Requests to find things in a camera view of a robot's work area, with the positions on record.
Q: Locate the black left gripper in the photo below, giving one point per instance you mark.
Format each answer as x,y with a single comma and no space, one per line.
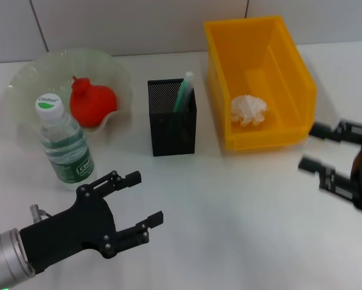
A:
72,229

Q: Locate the green label water bottle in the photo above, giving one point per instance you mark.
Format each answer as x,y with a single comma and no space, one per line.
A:
66,142

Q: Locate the white paper ball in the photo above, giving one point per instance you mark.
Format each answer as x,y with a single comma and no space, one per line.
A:
248,110

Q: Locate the red pomegranate toy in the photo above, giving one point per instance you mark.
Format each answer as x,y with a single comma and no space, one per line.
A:
93,102

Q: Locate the green utility knife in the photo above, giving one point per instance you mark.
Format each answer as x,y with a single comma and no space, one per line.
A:
179,101

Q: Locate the black mesh pen holder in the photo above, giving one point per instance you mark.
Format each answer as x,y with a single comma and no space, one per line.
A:
173,136

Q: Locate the pale green glass fruit plate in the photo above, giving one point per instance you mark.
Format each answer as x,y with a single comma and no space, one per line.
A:
47,72

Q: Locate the yellow plastic bin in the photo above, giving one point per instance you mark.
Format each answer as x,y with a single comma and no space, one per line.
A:
259,60

